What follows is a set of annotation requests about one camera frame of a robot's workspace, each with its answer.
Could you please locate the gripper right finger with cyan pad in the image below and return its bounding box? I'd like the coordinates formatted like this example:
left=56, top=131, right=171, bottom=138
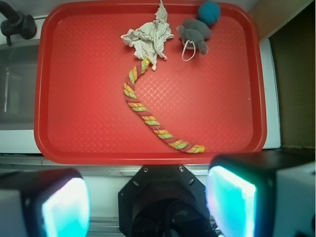
left=205, top=149, right=316, bottom=237

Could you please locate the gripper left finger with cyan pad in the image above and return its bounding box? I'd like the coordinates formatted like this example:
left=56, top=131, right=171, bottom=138
left=0, top=168, right=91, bottom=237

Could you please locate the gray plush animal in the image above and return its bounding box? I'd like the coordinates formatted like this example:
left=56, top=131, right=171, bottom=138
left=176, top=19, right=211, bottom=62

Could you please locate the red plastic tray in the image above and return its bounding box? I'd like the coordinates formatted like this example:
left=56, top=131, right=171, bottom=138
left=34, top=0, right=267, bottom=165

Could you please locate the metal sink basin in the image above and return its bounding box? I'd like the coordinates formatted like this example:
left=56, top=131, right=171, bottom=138
left=0, top=45, right=39, bottom=130

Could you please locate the black faucet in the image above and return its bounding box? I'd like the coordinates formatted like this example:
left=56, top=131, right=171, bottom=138
left=0, top=0, right=37, bottom=46

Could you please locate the crumpled white paper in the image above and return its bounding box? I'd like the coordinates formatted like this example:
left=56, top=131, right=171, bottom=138
left=120, top=1, right=174, bottom=71

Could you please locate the blue knitted ball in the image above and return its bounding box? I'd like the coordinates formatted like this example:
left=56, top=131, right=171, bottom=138
left=197, top=2, right=221, bottom=26

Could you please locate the multicolor twisted rope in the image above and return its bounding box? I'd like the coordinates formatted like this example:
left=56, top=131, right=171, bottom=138
left=122, top=58, right=205, bottom=154

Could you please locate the black octagonal mount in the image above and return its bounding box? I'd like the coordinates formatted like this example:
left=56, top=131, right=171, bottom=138
left=118, top=165, right=217, bottom=237

